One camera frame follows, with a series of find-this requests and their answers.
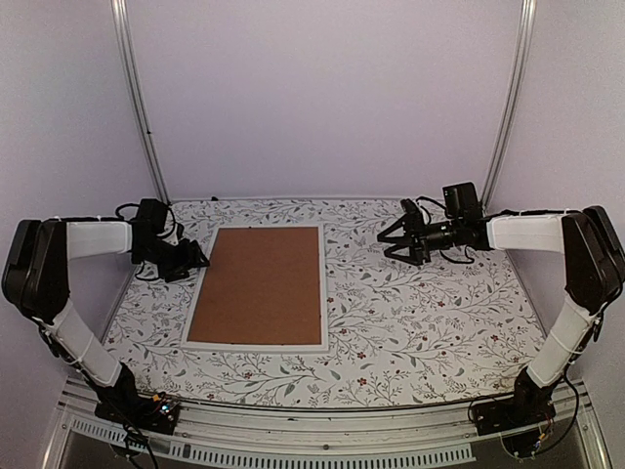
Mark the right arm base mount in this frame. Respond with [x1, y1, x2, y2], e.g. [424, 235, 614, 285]
[468, 370, 557, 436]

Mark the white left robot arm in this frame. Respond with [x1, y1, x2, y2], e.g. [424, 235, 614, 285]
[2, 218, 209, 388]

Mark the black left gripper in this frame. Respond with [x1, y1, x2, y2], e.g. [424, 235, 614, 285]
[134, 237, 210, 283]

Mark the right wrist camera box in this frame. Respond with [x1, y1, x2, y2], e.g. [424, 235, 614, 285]
[442, 182, 483, 220]

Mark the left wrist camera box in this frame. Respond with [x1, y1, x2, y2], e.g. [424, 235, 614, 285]
[132, 198, 169, 234]

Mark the aluminium corner post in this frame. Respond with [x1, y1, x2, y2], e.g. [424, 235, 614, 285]
[110, 0, 171, 204]
[481, 0, 537, 209]

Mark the left aluminium corner post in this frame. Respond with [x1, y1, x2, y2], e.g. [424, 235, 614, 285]
[110, 0, 171, 204]

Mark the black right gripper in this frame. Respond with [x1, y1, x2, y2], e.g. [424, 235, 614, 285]
[378, 214, 463, 267]

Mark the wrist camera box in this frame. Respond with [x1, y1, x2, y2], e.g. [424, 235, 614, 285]
[442, 182, 483, 220]
[132, 198, 169, 234]

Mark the brown frame backing board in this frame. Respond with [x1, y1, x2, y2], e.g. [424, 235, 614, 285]
[186, 227, 323, 346]

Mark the front aluminium rail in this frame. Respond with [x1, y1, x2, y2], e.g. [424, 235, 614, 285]
[41, 379, 616, 468]

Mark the right aluminium corner post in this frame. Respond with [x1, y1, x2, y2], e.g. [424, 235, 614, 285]
[481, 0, 537, 209]

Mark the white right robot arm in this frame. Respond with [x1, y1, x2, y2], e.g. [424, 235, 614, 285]
[377, 199, 624, 389]

